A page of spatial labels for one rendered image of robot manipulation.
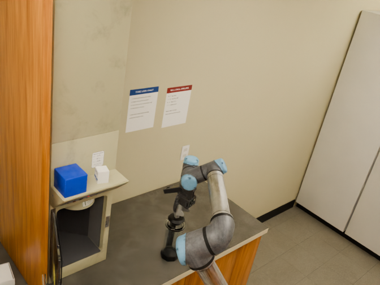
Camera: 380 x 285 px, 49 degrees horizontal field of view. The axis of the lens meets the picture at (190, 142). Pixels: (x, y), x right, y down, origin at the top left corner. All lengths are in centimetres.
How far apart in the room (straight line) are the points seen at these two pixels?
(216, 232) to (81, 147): 67
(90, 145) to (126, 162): 83
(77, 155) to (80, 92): 29
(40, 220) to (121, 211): 93
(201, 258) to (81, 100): 78
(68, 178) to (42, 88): 40
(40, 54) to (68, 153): 49
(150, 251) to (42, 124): 111
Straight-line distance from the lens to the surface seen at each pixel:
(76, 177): 175
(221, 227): 164
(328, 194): 460
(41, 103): 155
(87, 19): 163
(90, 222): 228
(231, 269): 282
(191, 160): 200
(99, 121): 181
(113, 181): 189
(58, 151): 178
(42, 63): 150
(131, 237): 248
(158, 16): 238
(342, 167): 443
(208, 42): 270
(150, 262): 235
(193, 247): 164
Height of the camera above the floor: 255
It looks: 27 degrees down
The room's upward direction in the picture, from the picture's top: 11 degrees clockwise
